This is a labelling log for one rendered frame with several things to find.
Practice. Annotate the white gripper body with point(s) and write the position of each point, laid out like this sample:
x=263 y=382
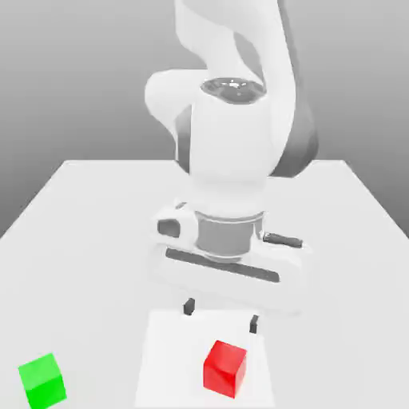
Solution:
x=223 y=281

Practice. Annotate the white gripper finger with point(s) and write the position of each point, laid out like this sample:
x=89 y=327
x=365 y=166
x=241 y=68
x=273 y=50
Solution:
x=189 y=306
x=254 y=323

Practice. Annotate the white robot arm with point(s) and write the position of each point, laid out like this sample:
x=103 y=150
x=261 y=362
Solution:
x=230 y=140

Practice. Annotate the small red cube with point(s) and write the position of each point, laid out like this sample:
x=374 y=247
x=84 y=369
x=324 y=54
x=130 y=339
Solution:
x=223 y=367

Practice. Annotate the small green cube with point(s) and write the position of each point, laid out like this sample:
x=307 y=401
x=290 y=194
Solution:
x=43 y=381

